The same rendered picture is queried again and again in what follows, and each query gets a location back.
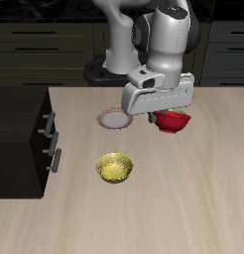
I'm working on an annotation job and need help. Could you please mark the dark kitchen cupboards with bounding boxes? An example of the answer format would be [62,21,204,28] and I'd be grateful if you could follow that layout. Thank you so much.
[0,0,244,88]

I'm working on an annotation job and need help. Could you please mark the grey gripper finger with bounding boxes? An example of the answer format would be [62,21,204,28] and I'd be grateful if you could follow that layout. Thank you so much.
[148,112,158,125]

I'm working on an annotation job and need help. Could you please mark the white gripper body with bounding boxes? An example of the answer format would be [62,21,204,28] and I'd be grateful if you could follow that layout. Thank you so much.
[120,72,195,116]

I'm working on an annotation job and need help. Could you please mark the yellow bowl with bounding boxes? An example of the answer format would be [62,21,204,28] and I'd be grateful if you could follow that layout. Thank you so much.
[95,152,135,185]

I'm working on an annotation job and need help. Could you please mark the pink fluted dish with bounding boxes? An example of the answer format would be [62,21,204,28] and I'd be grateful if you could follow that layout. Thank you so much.
[96,106,134,131]

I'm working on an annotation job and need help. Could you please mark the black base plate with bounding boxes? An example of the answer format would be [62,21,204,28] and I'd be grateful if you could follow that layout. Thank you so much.
[82,53,149,83]

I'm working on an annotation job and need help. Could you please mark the dark wooden cabinet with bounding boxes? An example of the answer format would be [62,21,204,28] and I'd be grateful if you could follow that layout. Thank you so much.
[0,86,62,199]

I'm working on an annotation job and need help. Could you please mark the red bowl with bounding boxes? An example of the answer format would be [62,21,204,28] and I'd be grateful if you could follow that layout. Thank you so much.
[152,108,192,134]

